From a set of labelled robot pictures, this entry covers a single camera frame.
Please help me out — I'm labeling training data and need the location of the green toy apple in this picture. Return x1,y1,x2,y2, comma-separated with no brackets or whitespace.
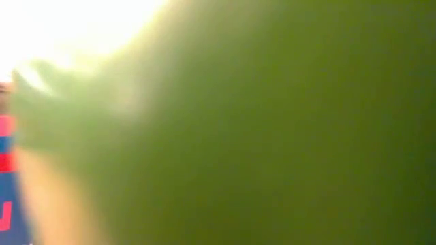
12,0,436,245

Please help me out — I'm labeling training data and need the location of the blue label salmon can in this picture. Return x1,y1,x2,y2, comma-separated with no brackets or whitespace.
0,81,33,245

